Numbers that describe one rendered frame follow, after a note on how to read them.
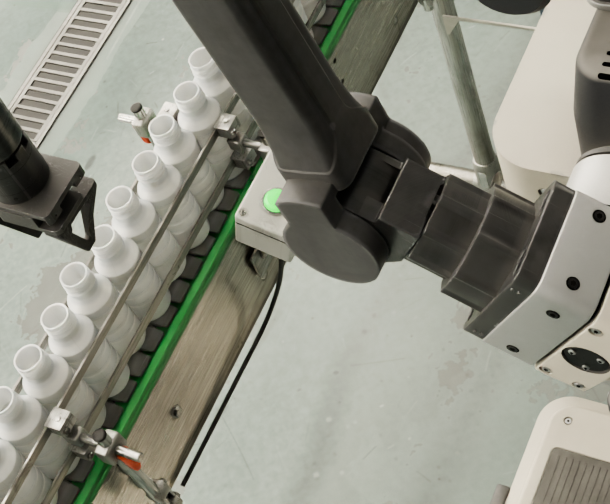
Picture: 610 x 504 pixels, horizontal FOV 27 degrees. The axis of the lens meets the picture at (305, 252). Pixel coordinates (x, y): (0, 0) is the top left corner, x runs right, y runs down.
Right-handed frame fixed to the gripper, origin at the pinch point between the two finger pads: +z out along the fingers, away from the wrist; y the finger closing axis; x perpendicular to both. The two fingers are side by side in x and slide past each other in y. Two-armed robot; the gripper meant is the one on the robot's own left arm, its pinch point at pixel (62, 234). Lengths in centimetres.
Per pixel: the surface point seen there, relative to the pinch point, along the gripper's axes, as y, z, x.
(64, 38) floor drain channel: -154, 140, 127
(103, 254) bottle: -13.5, 24.6, 10.6
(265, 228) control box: 2.7, 29.0, 21.7
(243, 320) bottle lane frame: -9, 54, 20
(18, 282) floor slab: -121, 140, 51
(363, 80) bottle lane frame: -9, 53, 65
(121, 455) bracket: -2.3, 32.3, -10.1
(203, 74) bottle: -14.2, 24.4, 39.6
